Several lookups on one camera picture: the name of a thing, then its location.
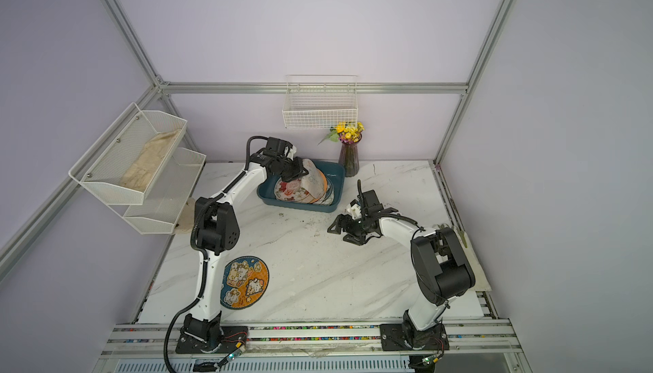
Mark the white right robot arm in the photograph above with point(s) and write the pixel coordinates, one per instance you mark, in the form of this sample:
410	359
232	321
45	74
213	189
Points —
439	262

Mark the orange round coaster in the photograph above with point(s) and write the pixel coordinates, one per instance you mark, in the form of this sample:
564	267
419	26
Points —
319	188

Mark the beige cloth in shelf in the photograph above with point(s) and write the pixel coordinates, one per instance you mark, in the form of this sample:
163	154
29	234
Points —
142	171

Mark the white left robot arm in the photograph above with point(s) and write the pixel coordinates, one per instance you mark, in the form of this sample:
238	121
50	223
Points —
216	230

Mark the white wire wall basket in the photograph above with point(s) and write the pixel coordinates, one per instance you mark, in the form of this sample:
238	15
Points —
320	101

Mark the white butterfly pale coaster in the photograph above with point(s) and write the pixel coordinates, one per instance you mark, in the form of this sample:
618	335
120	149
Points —
308	164

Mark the glass vase with flowers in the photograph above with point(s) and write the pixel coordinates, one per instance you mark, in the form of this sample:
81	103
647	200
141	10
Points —
348	134

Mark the white two-tier mesh shelf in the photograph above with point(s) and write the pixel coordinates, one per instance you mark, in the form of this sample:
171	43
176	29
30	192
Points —
158	210

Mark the yellow cat round coaster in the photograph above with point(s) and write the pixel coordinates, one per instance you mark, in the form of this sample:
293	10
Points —
245	281

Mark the teal storage box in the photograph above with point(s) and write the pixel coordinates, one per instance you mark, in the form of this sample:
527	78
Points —
335	175

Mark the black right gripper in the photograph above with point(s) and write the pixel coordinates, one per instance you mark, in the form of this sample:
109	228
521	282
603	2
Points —
343	219

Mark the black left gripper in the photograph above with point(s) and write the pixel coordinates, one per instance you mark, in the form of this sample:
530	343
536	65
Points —
299	170

